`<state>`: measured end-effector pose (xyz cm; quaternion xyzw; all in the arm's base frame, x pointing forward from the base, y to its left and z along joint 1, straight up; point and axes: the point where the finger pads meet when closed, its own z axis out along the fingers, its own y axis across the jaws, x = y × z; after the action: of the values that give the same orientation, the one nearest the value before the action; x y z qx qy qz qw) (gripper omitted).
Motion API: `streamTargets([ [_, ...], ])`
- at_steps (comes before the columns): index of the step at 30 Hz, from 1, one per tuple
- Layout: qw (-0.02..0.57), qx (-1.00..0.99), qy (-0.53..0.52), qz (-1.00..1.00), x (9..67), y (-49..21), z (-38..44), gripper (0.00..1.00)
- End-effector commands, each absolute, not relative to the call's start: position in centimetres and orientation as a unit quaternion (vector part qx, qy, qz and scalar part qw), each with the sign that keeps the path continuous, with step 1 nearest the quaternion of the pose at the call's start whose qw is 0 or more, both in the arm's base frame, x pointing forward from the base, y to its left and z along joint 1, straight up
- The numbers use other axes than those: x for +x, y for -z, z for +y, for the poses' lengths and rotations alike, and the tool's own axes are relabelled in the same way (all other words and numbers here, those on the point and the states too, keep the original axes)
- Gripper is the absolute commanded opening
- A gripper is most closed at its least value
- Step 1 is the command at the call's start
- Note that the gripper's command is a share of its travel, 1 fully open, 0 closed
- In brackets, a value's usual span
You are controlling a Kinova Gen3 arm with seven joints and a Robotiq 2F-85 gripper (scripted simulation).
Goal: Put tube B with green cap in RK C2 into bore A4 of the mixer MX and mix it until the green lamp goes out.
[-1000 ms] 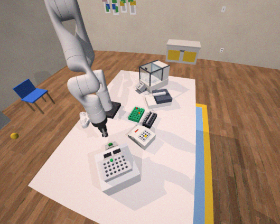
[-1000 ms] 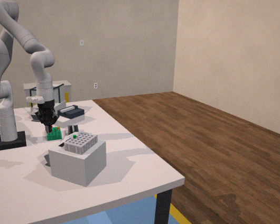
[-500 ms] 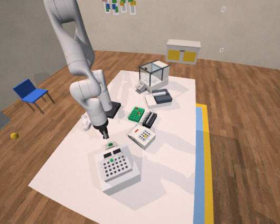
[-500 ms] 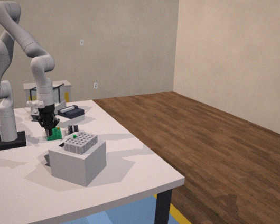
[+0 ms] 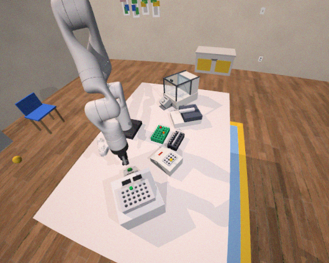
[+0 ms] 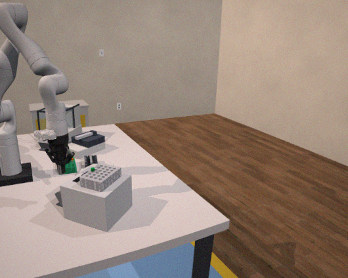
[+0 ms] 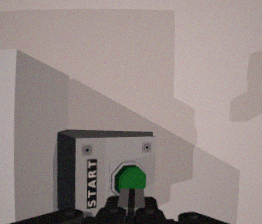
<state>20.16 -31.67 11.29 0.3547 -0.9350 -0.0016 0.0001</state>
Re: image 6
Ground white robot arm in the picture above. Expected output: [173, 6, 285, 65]
[0, 3, 68, 176]

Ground analytical balance with glass draft shield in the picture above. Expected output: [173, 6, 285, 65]
[37, 104, 82, 151]

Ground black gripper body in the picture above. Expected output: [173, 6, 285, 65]
[47, 134, 69, 157]

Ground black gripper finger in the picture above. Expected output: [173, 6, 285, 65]
[57, 147, 75, 175]
[45, 147, 60, 174]

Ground green tube rack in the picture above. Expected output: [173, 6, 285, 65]
[65, 159, 77, 174]

